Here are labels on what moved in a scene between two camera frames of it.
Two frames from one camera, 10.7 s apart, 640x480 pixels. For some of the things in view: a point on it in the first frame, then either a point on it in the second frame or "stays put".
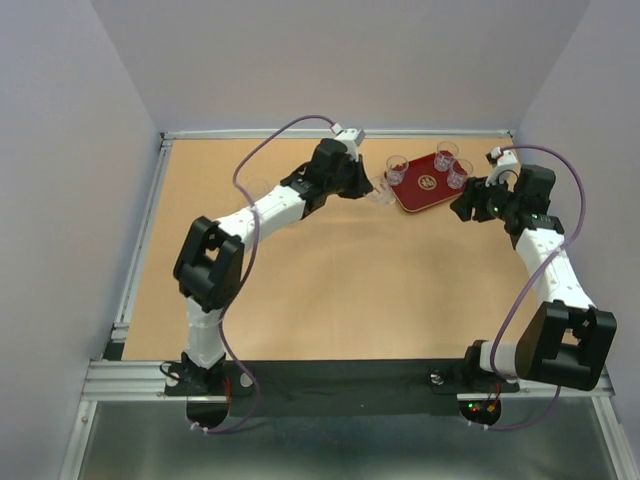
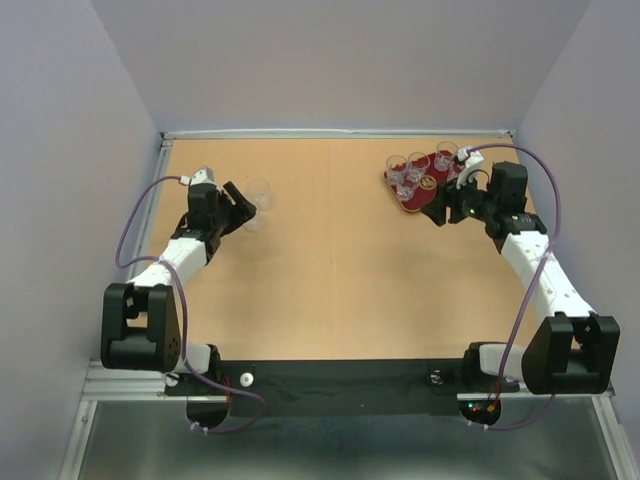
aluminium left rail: [120, 325] stays put
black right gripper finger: [474, 197] -> [436, 209]
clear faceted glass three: [458, 172] -> [407, 187]
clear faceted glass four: [395, 168] stays put
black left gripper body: [334, 183] -> [220, 220]
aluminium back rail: [324, 134] stays put
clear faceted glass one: [258, 188] stays put
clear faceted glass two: [381, 192] -> [418, 162]
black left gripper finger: [355, 182] -> [244, 210]
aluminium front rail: [123, 381] stays put
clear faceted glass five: [446, 152] stays put
